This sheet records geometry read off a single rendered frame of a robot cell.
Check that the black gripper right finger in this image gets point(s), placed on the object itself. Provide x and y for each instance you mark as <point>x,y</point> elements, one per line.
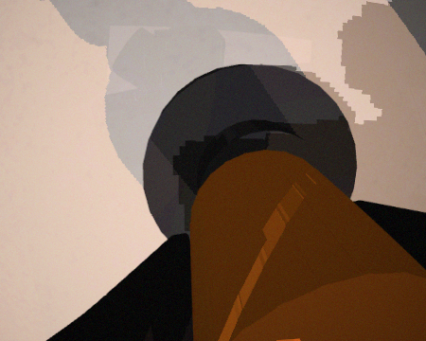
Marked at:
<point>406,226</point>

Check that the orange knob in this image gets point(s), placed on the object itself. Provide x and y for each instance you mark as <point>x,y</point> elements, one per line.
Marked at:
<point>278,253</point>

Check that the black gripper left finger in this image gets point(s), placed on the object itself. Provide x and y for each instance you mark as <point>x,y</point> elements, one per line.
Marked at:
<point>153,303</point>

